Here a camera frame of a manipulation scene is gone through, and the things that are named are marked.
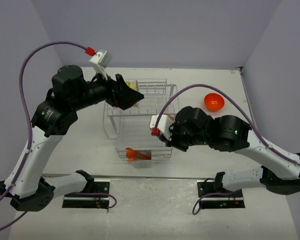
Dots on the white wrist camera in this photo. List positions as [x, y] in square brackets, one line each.
[100, 61]
[163, 127]

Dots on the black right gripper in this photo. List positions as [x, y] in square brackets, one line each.
[172, 128]

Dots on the yellow bowl with blue pattern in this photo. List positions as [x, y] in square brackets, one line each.
[133, 84]

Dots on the orange plastic utensils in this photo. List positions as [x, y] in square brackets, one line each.
[134, 155]

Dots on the orange plastic bowl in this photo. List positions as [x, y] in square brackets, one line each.
[214, 102]

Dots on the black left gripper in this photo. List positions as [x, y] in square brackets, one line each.
[128, 96]

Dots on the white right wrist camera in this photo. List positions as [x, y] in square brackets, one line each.
[163, 127]

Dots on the metal cutlery holder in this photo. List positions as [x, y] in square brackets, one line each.
[143, 163]

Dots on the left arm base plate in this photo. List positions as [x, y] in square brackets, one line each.
[73, 201]

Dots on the white wire dish rack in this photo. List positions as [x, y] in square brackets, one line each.
[131, 126]

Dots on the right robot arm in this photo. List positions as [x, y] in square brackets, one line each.
[278, 172]

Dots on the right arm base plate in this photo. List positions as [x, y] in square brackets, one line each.
[230, 201]

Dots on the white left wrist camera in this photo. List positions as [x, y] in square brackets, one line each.
[100, 61]

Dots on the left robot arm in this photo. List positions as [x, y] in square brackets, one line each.
[28, 190]

